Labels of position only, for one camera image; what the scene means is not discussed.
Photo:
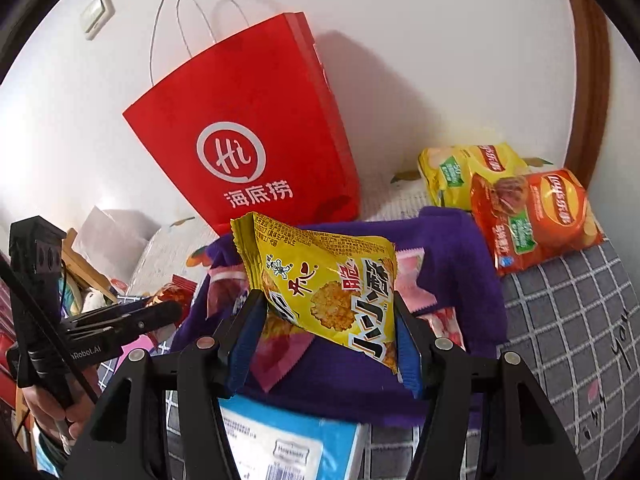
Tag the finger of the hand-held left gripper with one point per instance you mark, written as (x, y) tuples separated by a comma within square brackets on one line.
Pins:
[(150, 320), (110, 312)]

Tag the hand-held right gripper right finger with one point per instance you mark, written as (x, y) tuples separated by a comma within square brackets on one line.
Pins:
[(407, 355)]

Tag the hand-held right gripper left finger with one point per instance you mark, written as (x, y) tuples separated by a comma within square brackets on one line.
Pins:
[(245, 345)]

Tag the yellow rice cracker packet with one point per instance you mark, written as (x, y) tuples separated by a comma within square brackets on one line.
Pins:
[(320, 280)]

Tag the purple fabric basket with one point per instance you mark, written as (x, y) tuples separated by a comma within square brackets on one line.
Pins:
[(450, 260)]

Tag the person's left hand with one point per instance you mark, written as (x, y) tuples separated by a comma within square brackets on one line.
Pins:
[(80, 410)]

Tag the wooden chair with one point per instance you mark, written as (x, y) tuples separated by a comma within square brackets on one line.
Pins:
[(82, 270)]

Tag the light pink snack packet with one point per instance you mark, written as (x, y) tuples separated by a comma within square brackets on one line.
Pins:
[(222, 280)]

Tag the white plastic shopping bag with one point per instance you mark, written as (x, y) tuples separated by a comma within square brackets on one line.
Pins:
[(115, 235)]

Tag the pink strawberry snack packet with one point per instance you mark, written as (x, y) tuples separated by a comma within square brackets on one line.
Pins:
[(410, 275)]

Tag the blue cardboard box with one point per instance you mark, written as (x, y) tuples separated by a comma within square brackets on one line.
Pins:
[(310, 440)]

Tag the grey checked bed sheet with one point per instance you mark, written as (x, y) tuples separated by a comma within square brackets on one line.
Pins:
[(550, 335)]

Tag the orange potato chips bag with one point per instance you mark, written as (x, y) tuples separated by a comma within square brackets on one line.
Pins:
[(540, 220)]

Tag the yellow potato chips bag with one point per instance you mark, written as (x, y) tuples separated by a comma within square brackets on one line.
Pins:
[(450, 170)]

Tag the red paper shopping bag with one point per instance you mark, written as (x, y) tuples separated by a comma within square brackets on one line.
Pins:
[(260, 110)]

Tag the white wall light switch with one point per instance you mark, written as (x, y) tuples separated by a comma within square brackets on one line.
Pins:
[(97, 12)]

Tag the brown wooden door frame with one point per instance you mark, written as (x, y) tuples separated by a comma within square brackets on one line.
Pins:
[(590, 85)]

